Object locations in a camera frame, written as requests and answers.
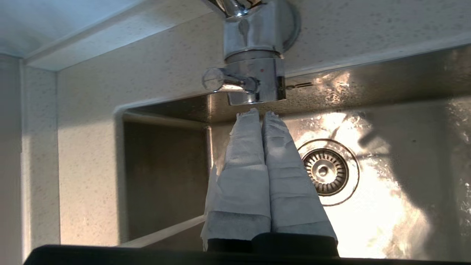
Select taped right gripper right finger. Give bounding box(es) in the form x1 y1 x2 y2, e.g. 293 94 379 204
262 111 338 243

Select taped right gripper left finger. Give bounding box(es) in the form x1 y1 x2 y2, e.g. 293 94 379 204
202 109 272 251

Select chrome gooseneck faucet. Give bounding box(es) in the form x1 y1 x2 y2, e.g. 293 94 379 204
202 0 301 106

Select stainless steel sink basin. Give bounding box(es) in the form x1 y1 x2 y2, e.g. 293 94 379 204
116 44 471 260

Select round metal drain strainer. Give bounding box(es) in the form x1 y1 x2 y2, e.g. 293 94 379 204
297 139 360 206

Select tall cabinet unit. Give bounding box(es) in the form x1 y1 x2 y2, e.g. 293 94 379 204
0 53 23 265

